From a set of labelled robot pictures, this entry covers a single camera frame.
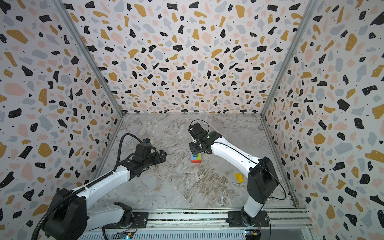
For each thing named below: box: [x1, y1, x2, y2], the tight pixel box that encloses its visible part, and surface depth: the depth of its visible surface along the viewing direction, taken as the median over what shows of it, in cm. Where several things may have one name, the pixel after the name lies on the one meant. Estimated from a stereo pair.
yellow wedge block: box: [235, 173, 245, 184], surface depth 89 cm
